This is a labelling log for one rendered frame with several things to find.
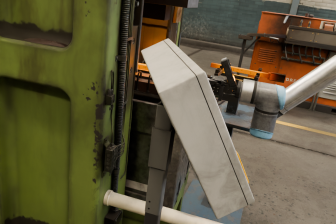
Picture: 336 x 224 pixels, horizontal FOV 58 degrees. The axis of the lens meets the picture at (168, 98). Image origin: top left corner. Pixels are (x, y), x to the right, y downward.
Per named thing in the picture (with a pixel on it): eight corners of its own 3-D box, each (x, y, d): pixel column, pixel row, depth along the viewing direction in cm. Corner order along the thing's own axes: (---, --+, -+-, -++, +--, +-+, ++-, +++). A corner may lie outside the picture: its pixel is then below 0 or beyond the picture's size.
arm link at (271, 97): (283, 115, 113) (289, 89, 110) (249, 108, 116) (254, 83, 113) (281, 107, 122) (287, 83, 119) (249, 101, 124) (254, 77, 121)
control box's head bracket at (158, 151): (200, 157, 77) (209, 106, 72) (189, 186, 64) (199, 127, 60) (159, 147, 79) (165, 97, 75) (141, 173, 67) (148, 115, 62)
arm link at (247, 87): (254, 83, 113) (254, 78, 122) (241, 81, 114) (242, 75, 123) (249, 106, 116) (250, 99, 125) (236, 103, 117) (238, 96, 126)
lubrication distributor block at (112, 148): (118, 171, 101) (121, 134, 97) (110, 181, 95) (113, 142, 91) (109, 169, 102) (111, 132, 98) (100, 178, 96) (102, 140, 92)
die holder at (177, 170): (190, 166, 160) (203, 85, 146) (172, 211, 125) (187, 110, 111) (94, 142, 172) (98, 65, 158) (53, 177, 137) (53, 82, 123)
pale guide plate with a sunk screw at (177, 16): (180, 22, 152) (185, -14, 146) (176, 22, 143) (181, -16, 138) (176, 21, 152) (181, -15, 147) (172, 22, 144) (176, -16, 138)
